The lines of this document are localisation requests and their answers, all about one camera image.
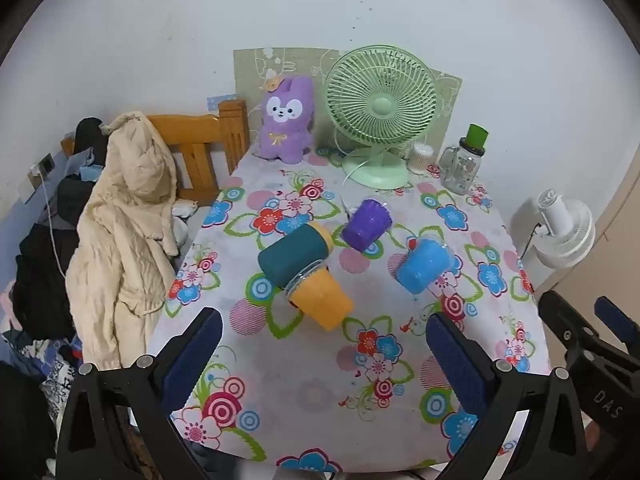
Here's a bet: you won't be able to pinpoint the wooden chair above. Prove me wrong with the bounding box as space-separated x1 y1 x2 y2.
61 99 251 207

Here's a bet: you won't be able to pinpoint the white charger cable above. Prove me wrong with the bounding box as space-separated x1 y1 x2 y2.
29 165 67 277

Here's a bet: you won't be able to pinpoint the black clothes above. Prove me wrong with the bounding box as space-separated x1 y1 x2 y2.
11 117 111 343

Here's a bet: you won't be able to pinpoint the beige jacket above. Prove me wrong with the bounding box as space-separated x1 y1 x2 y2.
65 111 181 372

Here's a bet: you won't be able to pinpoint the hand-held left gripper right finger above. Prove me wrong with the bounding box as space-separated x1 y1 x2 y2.
425 311 601 480

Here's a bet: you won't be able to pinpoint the orange cup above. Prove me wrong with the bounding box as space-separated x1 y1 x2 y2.
281 257 355 332

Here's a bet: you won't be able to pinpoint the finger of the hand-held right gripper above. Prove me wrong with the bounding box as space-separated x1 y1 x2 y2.
594 296 640 357
537 289 632 386

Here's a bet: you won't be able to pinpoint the white cotton swab container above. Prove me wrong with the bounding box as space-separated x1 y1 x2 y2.
410 142 435 176

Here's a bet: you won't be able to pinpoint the purple plush toy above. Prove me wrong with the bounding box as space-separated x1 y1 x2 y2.
257 76 317 163

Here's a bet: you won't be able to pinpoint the blue patterned fabric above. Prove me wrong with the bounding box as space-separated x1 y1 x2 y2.
0 327 87 413

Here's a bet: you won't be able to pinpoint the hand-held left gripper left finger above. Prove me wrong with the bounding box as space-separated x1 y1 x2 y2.
54 306 224 480

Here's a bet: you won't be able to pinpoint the teal cup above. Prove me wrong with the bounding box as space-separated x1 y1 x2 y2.
257 223 335 289

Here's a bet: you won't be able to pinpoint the white clip fan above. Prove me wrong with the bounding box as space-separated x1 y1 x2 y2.
520 189 597 272

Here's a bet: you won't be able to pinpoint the beige cabinet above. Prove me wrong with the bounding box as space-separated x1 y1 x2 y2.
550 150 640 313

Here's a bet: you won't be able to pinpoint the purple cup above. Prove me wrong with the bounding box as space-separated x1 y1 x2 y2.
341 199 392 252

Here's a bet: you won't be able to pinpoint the green desk fan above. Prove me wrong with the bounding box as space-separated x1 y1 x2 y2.
326 45 442 190

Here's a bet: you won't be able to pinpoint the glass mug with green lid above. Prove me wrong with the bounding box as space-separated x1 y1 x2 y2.
440 124 491 196

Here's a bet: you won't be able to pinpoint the green cartoon wall mat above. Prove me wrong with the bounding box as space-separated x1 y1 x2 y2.
233 47 463 157

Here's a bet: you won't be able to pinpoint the floral tablecloth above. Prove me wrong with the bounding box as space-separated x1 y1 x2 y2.
167 147 551 476

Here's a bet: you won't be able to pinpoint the blue cup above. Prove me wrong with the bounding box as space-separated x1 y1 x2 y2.
396 238 458 295

